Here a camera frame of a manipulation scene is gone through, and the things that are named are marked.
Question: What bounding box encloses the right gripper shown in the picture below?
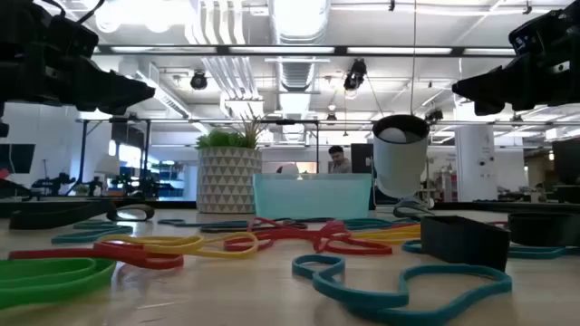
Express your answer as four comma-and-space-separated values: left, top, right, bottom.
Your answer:
451, 0, 580, 116

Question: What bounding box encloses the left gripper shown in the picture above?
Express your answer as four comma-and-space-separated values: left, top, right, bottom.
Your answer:
0, 0, 156, 116

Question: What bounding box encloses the teal rubber band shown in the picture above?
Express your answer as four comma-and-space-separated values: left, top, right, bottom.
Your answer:
401, 238, 580, 261
72, 219, 120, 230
51, 225, 135, 245
291, 253, 514, 326
342, 217, 400, 231

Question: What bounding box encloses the yellow rubber band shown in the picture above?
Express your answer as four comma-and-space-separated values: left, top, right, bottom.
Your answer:
98, 232, 260, 260
352, 224, 423, 242

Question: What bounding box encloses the green rubber band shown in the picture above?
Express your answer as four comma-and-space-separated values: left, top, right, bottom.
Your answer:
0, 257, 118, 311

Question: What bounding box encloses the teal translucent plastic bin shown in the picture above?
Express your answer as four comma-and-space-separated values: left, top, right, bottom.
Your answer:
252, 173, 373, 221

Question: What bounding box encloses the white pillar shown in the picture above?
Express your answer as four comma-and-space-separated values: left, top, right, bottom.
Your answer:
454, 124, 498, 203

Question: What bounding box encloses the black ceiling spotlight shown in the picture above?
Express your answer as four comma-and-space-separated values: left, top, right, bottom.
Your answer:
189, 70, 208, 91
343, 58, 368, 91

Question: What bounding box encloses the black monitor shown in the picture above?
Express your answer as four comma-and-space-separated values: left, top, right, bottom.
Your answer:
0, 143, 36, 176
551, 138, 580, 187
351, 142, 375, 175

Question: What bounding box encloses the succulent in triangle-pattern pot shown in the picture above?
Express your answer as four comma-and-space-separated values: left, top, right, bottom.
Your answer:
195, 106, 265, 215

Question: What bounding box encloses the person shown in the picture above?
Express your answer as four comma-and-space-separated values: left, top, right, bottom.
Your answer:
326, 144, 353, 175

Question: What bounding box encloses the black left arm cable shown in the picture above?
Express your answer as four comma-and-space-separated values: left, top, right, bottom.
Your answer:
44, 0, 106, 24

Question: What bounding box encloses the white dome security camera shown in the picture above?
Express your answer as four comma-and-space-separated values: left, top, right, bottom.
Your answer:
372, 114, 436, 218

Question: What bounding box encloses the black overhead frame beam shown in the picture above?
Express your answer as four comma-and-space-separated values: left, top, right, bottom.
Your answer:
92, 43, 517, 58

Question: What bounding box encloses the silver ventilation duct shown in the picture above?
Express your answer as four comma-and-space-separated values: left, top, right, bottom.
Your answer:
270, 0, 331, 142

